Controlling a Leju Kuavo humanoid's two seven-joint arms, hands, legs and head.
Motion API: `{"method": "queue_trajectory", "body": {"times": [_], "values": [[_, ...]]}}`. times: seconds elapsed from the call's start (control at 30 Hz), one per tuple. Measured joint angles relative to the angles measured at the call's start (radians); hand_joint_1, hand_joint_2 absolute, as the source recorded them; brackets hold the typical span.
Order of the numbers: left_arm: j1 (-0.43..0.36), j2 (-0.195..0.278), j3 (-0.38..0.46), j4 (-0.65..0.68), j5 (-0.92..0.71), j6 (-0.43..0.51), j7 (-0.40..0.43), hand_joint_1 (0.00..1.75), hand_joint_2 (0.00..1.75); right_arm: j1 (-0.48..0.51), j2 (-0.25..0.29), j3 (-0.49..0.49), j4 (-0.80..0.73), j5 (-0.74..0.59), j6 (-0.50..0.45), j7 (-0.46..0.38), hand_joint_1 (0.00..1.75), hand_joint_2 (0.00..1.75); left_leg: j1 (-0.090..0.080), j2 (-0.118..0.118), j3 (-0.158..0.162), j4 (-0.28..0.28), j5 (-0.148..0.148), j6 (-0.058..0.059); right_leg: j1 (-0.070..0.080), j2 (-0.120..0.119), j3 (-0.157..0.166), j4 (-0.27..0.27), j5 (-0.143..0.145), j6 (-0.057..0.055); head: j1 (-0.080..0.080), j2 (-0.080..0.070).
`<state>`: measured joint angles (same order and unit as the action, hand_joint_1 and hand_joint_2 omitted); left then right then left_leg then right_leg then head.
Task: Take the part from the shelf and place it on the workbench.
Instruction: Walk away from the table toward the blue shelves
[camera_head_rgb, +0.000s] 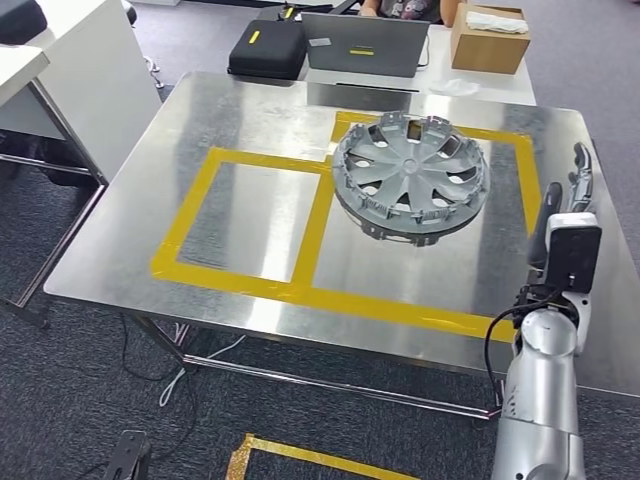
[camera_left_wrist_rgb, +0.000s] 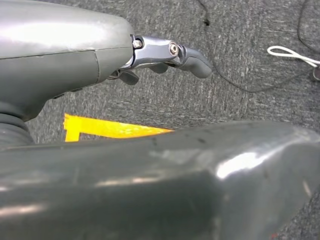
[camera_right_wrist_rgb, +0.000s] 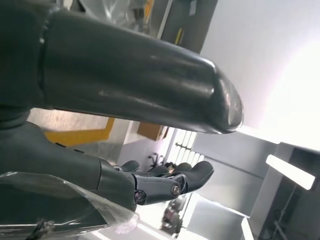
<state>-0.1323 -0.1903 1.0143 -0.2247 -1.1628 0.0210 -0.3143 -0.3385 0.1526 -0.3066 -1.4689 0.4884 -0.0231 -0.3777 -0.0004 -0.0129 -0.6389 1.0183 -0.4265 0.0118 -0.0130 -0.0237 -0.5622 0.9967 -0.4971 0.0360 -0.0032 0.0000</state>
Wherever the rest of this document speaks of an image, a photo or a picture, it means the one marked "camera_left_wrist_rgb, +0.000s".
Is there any yellow floor tape square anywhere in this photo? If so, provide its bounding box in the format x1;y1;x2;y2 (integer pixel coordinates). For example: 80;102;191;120
63;113;174;143

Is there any black floor cable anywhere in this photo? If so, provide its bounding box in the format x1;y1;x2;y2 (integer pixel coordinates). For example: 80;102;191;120
197;0;320;94
297;0;320;55

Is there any white floor cable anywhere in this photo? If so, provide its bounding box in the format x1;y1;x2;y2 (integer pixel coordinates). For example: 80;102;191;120
266;45;320;69

